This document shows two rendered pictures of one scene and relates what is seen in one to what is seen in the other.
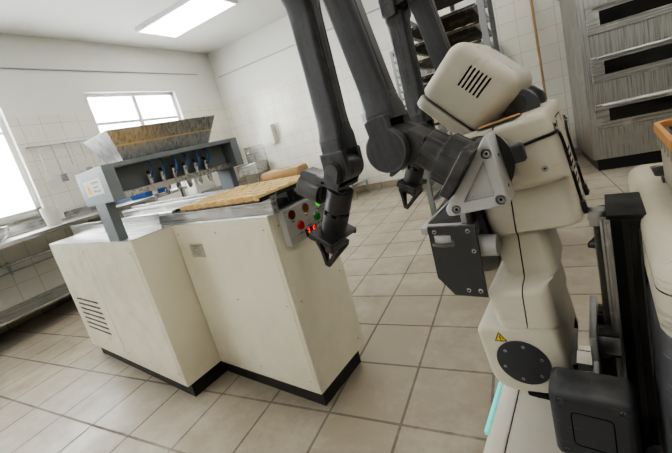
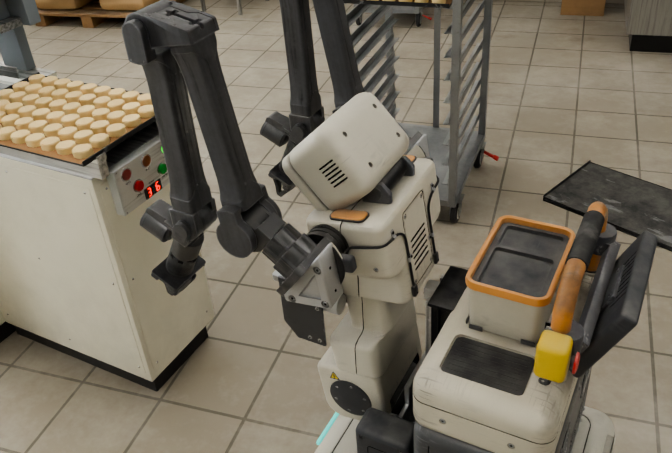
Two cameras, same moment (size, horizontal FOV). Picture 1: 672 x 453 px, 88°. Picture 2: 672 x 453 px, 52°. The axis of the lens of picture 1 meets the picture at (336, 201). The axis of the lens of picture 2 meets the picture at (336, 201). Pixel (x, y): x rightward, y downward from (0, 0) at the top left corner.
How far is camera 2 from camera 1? 79 cm
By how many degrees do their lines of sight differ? 23
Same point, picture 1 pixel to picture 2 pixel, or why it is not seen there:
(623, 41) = not seen: outside the picture
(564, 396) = (364, 435)
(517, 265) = (359, 319)
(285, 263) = (114, 235)
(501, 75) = (356, 178)
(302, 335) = (131, 318)
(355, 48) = (214, 139)
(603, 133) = not seen: outside the picture
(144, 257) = not seen: outside the picture
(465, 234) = not seen: hidden behind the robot
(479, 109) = (335, 197)
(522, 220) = (364, 289)
